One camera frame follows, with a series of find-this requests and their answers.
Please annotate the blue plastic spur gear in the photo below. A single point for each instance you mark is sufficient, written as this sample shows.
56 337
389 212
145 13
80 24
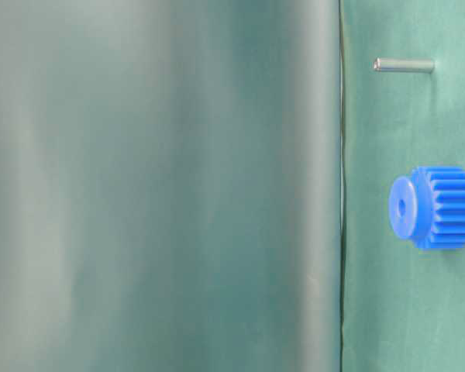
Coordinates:
428 208

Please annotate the small grey metal shaft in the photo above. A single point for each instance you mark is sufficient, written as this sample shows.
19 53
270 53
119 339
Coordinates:
397 65

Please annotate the green table cloth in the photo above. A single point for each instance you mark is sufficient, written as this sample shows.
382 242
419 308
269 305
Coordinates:
203 185

